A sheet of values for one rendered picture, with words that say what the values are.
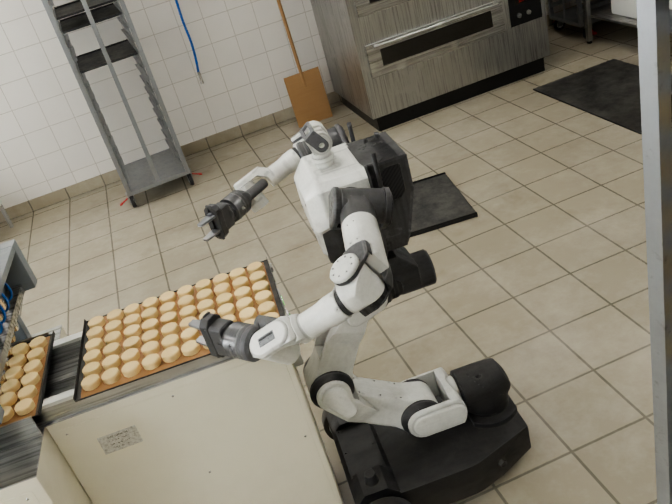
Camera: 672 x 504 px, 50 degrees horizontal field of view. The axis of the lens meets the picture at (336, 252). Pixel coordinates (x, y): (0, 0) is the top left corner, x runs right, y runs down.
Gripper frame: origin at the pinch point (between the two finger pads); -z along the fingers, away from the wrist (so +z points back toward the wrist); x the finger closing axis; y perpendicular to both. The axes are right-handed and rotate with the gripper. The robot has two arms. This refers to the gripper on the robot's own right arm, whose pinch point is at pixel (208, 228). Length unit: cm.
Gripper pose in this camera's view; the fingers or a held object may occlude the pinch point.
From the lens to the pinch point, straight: 236.7
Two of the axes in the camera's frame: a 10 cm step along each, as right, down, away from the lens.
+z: 5.1, -5.5, 6.7
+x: -2.5, -8.3, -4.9
